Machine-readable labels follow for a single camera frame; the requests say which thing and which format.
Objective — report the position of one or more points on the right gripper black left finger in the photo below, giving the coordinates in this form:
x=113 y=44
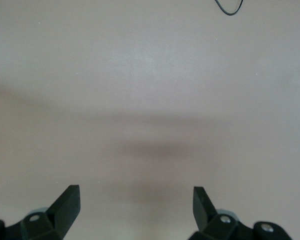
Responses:
x=62 y=215

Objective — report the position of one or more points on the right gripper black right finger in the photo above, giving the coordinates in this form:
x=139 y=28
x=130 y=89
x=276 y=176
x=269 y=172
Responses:
x=205 y=215

